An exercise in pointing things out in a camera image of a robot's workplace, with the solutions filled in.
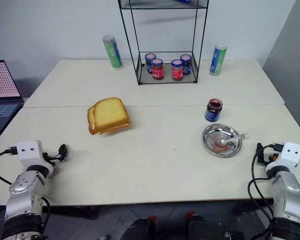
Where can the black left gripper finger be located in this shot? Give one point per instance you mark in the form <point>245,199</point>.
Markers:
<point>62,148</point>
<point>63,156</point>

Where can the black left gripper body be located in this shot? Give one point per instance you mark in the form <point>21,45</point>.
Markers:
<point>51,157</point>

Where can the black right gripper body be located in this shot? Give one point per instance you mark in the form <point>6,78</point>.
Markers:
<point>271,158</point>

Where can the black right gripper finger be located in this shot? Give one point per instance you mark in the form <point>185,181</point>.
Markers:
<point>260,158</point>
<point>259,147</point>

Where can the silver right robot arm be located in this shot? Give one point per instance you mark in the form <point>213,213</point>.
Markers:
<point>288,195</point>

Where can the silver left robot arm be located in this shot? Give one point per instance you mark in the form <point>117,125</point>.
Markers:
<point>25,190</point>

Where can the toasted bread slice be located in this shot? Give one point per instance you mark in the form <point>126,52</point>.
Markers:
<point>111,112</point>
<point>91,120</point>

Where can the open blue-label jam jar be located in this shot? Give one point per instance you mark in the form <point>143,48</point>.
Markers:
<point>213,111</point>

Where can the blue-label jam jar with lid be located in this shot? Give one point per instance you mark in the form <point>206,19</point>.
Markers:
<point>148,62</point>
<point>187,65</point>

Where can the red-label jam jar with lid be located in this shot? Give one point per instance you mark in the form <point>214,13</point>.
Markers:
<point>177,71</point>
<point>157,70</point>

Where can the clear plastic spoon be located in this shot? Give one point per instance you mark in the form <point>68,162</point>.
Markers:
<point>236,138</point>

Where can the round metal plate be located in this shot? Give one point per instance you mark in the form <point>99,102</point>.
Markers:
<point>212,132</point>

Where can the open laptop computer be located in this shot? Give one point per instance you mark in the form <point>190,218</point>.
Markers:
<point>1,82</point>

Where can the dark rounded shape with red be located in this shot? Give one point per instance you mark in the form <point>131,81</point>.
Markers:
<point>197,227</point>

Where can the green blue cylindrical can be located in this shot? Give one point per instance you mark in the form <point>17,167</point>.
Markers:
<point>113,53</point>
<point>218,60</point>

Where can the blue item on rack shelf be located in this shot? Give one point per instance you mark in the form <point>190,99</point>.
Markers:
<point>182,1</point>

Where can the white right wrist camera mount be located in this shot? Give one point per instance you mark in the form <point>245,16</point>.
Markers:
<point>291,153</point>

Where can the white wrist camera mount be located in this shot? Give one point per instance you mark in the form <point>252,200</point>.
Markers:
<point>30,151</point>
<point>291,153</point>

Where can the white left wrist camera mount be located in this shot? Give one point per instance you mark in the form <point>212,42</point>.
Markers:
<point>30,151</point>

